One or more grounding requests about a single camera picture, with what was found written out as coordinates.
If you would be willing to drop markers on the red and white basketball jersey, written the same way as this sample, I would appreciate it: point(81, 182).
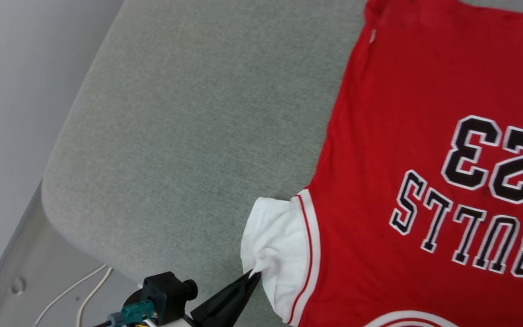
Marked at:
point(402, 91)

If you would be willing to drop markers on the teal left camera connector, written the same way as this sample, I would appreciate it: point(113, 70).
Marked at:
point(136, 311)

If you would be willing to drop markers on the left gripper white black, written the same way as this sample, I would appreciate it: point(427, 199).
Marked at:
point(170, 325)

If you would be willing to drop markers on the round metal rail bolt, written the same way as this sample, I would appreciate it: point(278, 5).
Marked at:
point(17, 285)

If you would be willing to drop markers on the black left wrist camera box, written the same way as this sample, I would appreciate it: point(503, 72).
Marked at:
point(166, 290)

